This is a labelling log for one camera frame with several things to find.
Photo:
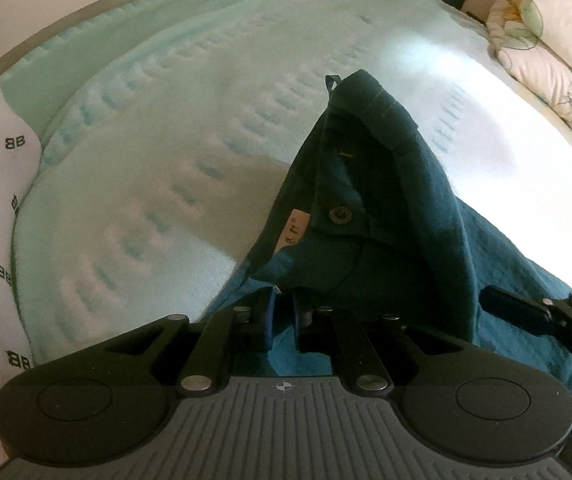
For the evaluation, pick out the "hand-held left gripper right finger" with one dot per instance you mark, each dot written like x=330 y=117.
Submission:
x=316 y=331

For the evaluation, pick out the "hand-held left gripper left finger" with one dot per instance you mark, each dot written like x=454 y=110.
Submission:
x=268 y=322

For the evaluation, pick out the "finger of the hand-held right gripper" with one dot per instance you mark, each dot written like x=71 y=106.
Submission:
x=515 y=307

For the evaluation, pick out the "teal pants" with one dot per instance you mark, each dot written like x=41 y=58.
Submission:
x=395 y=220

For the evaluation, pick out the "light green blanket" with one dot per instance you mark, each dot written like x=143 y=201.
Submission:
x=166 y=125

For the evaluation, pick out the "floral quilt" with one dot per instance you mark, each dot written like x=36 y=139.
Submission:
x=550 y=35

